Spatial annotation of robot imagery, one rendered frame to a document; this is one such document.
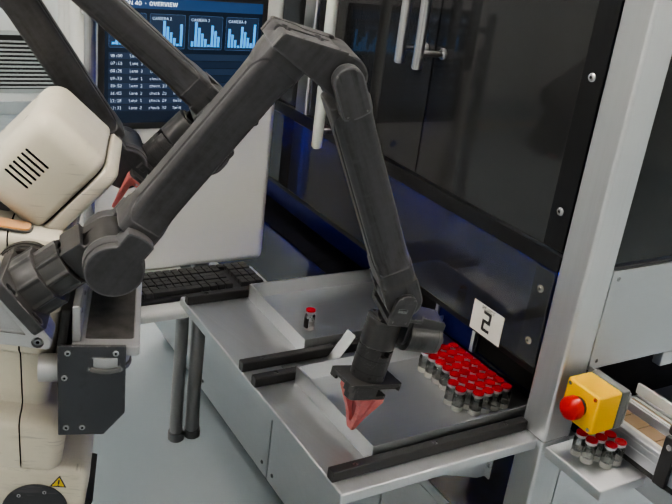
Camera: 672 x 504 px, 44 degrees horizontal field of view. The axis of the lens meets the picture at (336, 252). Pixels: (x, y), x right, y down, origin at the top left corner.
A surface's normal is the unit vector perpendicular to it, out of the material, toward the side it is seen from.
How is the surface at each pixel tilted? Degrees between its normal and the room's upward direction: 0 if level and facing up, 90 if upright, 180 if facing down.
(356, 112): 98
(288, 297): 0
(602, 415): 90
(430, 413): 0
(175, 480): 0
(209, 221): 90
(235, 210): 90
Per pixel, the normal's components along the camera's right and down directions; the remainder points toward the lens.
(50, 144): 0.19, 0.40
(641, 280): 0.50, 0.39
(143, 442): 0.12, -0.92
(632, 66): -0.86, 0.10
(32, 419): 0.31, -0.68
